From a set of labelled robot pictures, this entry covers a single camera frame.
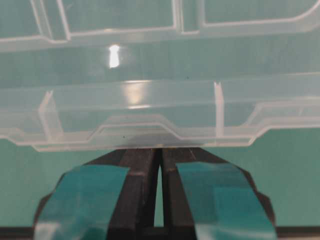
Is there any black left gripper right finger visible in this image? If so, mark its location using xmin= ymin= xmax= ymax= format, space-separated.
xmin=161 ymin=148 xmax=277 ymax=240

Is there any green table cloth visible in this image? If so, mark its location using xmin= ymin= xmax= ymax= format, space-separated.
xmin=0 ymin=0 xmax=320 ymax=230

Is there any clear plastic box lid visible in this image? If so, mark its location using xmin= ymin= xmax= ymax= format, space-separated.
xmin=0 ymin=0 xmax=320 ymax=153

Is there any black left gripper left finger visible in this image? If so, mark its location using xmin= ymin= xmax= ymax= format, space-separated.
xmin=33 ymin=148 xmax=159 ymax=240

